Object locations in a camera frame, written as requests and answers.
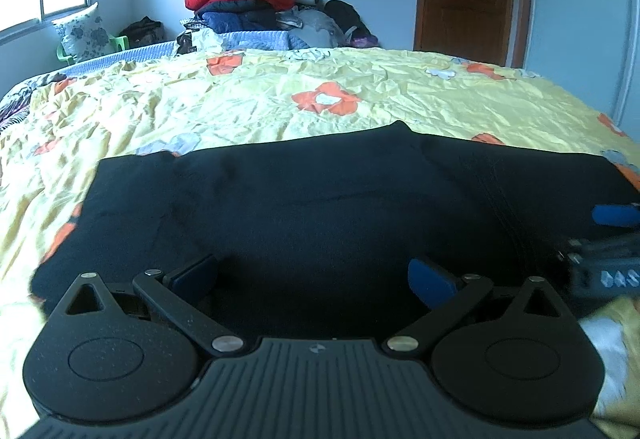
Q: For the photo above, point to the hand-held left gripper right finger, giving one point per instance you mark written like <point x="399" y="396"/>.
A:
<point x="430" y="281"/>

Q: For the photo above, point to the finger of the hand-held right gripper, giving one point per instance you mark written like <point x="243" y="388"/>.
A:
<point x="617" y="215"/>

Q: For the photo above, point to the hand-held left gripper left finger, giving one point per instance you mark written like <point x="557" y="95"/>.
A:
<point x="196" y="275"/>

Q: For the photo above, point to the black pants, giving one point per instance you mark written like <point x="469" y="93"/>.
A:
<point x="300" y="214"/>

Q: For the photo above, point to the yellow floral bed sheet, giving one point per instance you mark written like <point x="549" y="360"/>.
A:
<point x="200" y="94"/>

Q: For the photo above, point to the white wardrobe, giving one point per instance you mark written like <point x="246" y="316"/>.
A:
<point x="580" y="24"/>

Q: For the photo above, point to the blue quilted blanket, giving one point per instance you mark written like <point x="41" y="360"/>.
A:
<point x="150" y="51"/>

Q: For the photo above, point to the black and white printed cloth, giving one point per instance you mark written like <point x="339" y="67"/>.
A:
<point x="192" y="40"/>

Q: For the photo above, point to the green plastic chair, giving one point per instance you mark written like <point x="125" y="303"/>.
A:
<point x="120" y="43"/>

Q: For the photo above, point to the striped patterned cloth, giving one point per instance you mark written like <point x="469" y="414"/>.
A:
<point x="20" y="101"/>

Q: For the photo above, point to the purple cloth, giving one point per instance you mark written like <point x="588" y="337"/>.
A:
<point x="364" y="41"/>

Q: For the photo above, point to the dark brown bag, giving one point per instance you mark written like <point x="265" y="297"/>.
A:
<point x="142" y="31"/>

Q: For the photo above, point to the navy puffer jacket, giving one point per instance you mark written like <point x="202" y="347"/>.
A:
<point x="235" y="19"/>

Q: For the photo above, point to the floral pillow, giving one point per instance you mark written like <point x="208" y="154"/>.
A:
<point x="85" y="36"/>

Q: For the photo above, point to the grey garment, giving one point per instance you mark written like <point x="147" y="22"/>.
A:
<point x="315" y="29"/>

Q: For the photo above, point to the black backpack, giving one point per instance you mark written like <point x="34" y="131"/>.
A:
<point x="345" y="16"/>

